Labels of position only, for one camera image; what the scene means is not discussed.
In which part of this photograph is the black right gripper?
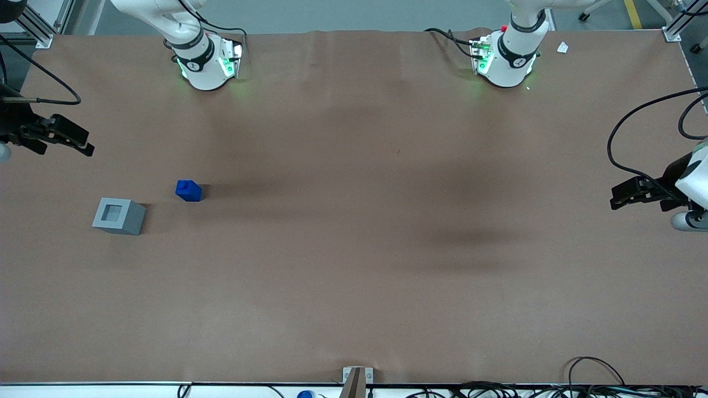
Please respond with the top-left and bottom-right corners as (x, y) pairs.
(0, 103), (95, 158)

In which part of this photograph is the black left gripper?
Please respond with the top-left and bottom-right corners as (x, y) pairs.
(610, 155), (692, 213)

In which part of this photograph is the blue plastic insert part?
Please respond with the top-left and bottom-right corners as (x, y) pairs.
(175, 180), (203, 202)

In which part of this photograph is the gray square base block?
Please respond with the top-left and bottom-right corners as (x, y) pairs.
(92, 197), (147, 236)

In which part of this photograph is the white trolley leg with caster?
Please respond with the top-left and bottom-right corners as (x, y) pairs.
(577, 0), (616, 22)

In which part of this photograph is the brown paper table cover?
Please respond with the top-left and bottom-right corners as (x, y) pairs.
(0, 28), (708, 386)

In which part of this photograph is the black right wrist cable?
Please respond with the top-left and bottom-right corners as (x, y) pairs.
(0, 34), (82, 106)

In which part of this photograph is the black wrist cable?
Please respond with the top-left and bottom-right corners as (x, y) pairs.
(0, 34), (82, 106)
(607, 87), (708, 191)

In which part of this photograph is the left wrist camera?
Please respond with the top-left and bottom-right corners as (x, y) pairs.
(670, 210), (708, 233)

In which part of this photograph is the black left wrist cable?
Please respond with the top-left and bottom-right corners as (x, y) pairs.
(607, 87), (708, 191)

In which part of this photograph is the aluminium frame post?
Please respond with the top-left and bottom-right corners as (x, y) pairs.
(662, 0), (708, 43)
(15, 10), (54, 49)

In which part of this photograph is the black looped cable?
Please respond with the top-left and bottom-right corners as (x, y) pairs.
(568, 357), (627, 387)

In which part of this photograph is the tangled black cable bundle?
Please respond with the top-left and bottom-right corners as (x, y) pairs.
(407, 380), (708, 398)

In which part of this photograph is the black left arm base cable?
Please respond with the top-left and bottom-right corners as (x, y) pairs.
(424, 28), (479, 59)

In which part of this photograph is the metal bracket with brown post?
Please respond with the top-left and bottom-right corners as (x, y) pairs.
(342, 366), (374, 398)

